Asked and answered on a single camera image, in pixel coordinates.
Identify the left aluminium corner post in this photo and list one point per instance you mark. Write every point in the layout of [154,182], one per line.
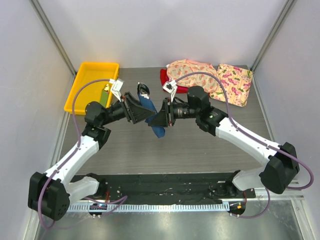
[36,5]

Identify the floral round mesh cover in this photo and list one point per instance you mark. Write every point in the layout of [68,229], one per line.
[180,68]

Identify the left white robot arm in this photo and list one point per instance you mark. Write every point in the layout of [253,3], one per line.
[52,192]

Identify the red folded cloth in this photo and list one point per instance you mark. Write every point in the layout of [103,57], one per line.
[164,78]

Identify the floral yellow placemat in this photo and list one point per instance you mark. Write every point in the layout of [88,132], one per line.
[236,82]

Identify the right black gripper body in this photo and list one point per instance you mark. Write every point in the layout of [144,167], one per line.
[181,111]

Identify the green gold-tipped utensil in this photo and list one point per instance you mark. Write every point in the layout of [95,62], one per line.
[105,95]

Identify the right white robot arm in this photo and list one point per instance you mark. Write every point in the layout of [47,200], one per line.
[277,168]

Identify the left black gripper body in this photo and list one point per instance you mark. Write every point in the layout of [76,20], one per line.
[117,111]

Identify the white slotted cable duct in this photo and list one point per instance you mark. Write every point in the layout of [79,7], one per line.
[86,206]

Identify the aluminium corner post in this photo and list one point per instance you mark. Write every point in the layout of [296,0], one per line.
[281,18]
[36,5]

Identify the right aluminium corner post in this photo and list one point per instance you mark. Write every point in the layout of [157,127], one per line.
[281,18]

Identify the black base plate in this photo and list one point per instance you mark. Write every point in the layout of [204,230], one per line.
[170,189]

